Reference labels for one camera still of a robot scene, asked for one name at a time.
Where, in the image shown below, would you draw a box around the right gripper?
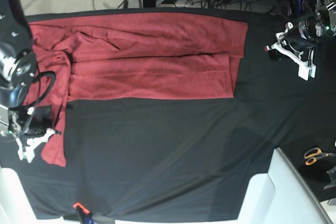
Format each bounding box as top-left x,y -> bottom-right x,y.
1,106 -> 61,163

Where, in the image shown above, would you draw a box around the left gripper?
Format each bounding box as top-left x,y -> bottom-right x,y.
265,19 -> 322,80

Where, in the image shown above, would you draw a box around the red long-sleeve shirt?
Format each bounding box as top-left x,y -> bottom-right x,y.
23,15 -> 249,167

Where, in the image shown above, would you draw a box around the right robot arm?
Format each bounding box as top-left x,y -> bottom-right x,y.
1,0 -> 60,163

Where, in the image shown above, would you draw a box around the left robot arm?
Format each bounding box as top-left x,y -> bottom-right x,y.
265,0 -> 335,81

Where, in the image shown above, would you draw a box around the white bin left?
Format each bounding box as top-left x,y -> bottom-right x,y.
0,166 -> 64,224

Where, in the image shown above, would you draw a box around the white bin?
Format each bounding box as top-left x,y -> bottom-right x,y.
237,148 -> 335,224
0,166 -> 64,224

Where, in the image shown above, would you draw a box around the black table cloth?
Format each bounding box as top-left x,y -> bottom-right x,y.
1,8 -> 335,222

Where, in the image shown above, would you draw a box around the orange blue clamp bottom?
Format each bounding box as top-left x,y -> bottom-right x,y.
72,202 -> 96,224

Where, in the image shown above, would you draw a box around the white bin right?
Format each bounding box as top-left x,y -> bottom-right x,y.
237,148 -> 335,224

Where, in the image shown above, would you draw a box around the black metal tool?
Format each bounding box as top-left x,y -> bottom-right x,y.
323,166 -> 335,206

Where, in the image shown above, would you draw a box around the yellow-handled scissors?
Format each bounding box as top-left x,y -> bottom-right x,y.
303,147 -> 335,166

